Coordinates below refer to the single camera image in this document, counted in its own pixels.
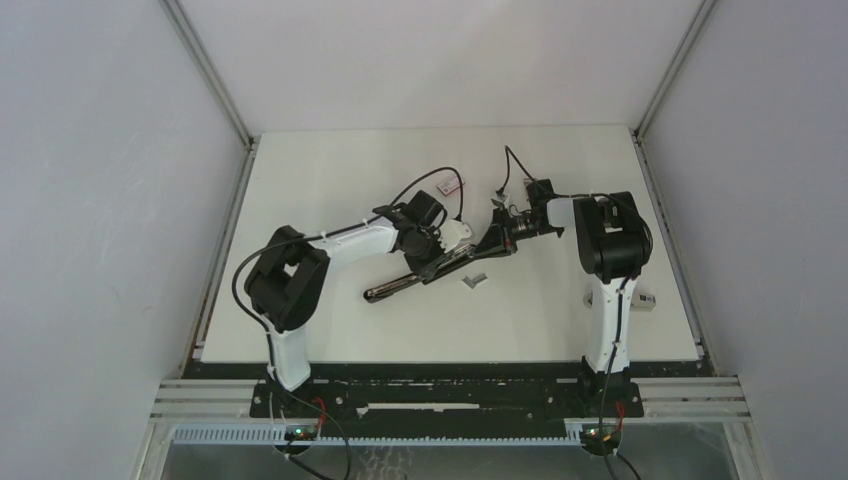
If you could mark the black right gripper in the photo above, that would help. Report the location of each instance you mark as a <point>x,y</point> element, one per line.
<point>503,219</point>

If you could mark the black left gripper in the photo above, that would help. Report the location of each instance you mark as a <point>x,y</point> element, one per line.
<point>439,254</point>

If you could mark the black stapler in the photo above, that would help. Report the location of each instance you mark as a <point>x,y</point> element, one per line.
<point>451,262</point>

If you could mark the silver staple strip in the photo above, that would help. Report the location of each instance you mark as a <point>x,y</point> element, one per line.
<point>473,281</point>

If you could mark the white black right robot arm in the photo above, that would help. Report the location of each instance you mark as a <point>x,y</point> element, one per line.
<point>614,243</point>

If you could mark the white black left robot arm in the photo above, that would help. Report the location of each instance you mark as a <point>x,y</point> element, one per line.
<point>285,279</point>

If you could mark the red white staple box sleeve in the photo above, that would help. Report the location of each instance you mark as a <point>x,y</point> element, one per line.
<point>450,185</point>

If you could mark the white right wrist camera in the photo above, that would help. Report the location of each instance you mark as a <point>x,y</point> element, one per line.
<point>501,200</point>

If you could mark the aluminium frame rail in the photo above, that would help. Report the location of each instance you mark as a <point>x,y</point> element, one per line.
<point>217,411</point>

